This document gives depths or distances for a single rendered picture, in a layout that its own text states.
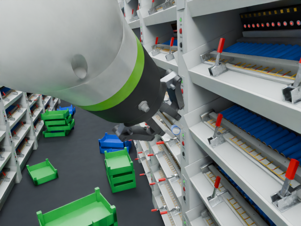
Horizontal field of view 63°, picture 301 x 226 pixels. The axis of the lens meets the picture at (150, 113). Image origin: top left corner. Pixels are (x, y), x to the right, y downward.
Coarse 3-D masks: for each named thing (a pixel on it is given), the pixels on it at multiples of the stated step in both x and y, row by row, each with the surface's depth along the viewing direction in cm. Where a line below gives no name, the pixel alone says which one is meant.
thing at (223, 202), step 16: (208, 160) 89; (192, 176) 90; (208, 176) 85; (224, 176) 82; (208, 192) 80; (224, 192) 75; (240, 192) 72; (208, 208) 77; (224, 208) 72; (240, 208) 70; (256, 208) 66; (224, 224) 67; (240, 224) 65; (256, 224) 63; (272, 224) 60
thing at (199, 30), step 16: (208, 16) 74; (224, 16) 75; (192, 32) 75; (208, 32) 76; (224, 32) 77; (240, 32) 78; (192, 48) 76; (192, 96) 81; (208, 96) 82; (192, 144) 86; (192, 160) 88; (192, 192) 93; (192, 208) 95
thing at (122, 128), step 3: (120, 123) 36; (123, 123) 35; (120, 126) 36; (123, 126) 35; (117, 129) 36; (120, 129) 36; (123, 129) 36; (126, 129) 36; (129, 129) 37; (117, 132) 36; (120, 132) 36; (123, 132) 36; (129, 132) 36; (132, 132) 37; (117, 135) 36
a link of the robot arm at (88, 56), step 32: (0, 0) 12; (32, 0) 12; (64, 0) 13; (96, 0) 14; (0, 32) 12; (32, 32) 13; (64, 32) 13; (96, 32) 15; (128, 32) 20; (0, 64) 13; (32, 64) 14; (64, 64) 14; (96, 64) 16; (128, 64) 20; (64, 96) 19; (96, 96) 20
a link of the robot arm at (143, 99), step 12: (144, 48) 25; (144, 60) 23; (144, 72) 23; (156, 72) 27; (144, 84) 24; (156, 84) 27; (132, 96) 23; (144, 96) 25; (156, 96) 27; (120, 108) 24; (132, 108) 25; (144, 108) 25; (108, 120) 28; (120, 120) 27; (132, 120) 28
